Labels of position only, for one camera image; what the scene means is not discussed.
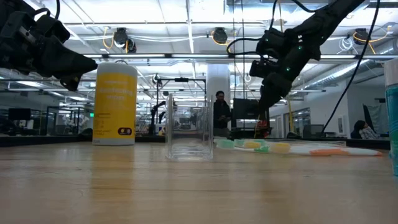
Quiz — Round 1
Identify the black ceiling cable reel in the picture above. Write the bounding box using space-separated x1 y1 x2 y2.
211 27 229 45
113 27 137 54
353 27 371 47

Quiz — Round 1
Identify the teal toothpaste tube white cap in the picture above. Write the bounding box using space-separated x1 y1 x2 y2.
383 58 398 177

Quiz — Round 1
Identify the yellow wipes canister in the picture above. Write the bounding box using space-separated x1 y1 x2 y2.
92 62 139 146

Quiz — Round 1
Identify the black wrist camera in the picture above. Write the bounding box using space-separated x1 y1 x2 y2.
33 14 71 44
256 27 286 59

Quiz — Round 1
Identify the black aluminium table frame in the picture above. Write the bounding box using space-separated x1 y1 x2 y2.
0 133 391 151

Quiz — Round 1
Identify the black monitor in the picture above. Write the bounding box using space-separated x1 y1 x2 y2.
232 98 271 139

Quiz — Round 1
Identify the clear acrylic toothbrush holder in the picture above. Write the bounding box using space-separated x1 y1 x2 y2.
165 93 215 162

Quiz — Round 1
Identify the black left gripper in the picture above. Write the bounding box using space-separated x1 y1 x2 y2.
0 11 99 93

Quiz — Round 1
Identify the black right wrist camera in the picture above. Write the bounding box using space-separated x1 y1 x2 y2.
256 27 286 59

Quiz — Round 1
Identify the seated person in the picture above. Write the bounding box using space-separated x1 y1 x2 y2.
350 119 381 140

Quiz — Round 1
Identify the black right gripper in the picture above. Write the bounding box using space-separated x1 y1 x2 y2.
249 54 312 114

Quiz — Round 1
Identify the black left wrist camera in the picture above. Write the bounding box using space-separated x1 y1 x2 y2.
33 14 71 44

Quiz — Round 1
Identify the standing person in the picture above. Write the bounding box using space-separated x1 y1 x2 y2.
213 90 233 138

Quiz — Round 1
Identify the orange white toothbrush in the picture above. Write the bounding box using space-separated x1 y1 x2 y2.
243 140 262 150
269 142 384 157

